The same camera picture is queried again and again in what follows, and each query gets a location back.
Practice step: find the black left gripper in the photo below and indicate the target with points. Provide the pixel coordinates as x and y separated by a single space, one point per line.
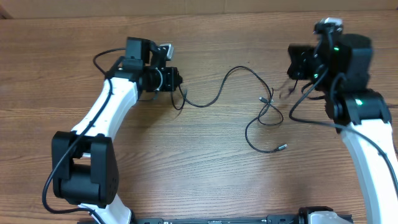
170 84

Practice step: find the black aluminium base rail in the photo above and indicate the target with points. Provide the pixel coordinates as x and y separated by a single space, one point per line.
315 214

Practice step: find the cardboard back wall panel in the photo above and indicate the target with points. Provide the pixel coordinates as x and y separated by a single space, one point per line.
32 9

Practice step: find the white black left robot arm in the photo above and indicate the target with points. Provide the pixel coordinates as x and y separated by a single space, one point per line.
85 176

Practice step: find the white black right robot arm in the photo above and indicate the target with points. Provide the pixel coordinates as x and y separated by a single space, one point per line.
339 66

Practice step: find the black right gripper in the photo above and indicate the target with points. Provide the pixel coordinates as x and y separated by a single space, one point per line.
296 61

